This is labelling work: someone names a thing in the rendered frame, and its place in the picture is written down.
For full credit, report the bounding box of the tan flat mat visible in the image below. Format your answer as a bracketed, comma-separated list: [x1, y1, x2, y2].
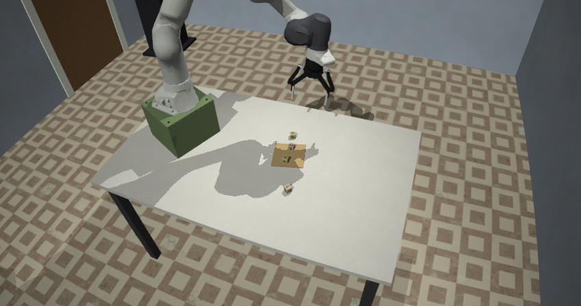
[271, 143, 306, 168]

